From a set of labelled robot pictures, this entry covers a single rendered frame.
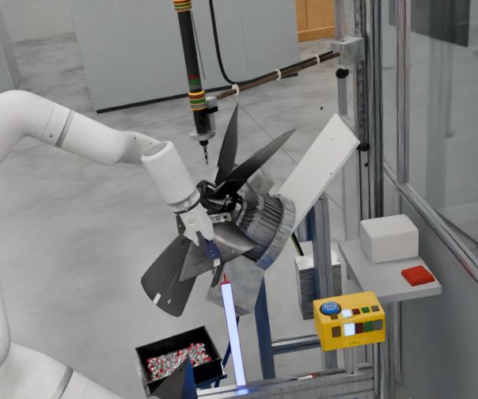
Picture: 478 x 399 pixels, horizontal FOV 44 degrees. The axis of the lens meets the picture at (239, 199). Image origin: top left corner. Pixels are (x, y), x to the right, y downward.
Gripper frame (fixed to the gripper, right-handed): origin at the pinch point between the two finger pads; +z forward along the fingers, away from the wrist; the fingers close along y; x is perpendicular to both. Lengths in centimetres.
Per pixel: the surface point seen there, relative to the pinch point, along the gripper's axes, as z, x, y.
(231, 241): 3.1, -4.7, 6.2
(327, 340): 25.6, -18.0, -18.7
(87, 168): 87, 140, 388
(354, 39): -18, -63, 57
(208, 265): 2.6, 2.4, -1.5
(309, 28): 164, -152, 804
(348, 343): 29.1, -22.4, -18.8
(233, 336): 17.9, 3.4, -13.0
